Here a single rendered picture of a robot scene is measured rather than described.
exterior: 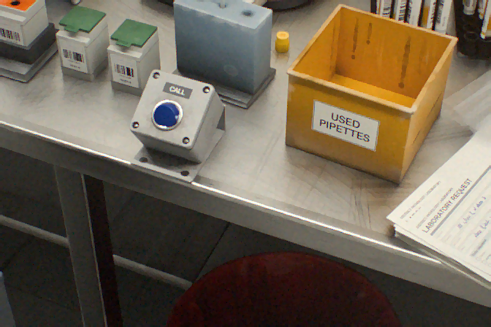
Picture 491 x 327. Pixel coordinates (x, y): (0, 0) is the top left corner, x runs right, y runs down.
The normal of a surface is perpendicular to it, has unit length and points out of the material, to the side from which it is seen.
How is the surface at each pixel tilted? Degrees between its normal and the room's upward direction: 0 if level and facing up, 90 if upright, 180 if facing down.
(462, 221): 0
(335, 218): 0
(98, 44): 90
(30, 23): 90
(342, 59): 90
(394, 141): 90
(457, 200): 1
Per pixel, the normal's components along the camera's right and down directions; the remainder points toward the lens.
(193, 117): -0.19, -0.30
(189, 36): -0.48, 0.61
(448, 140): 0.01, -0.72
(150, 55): 0.92, 0.28
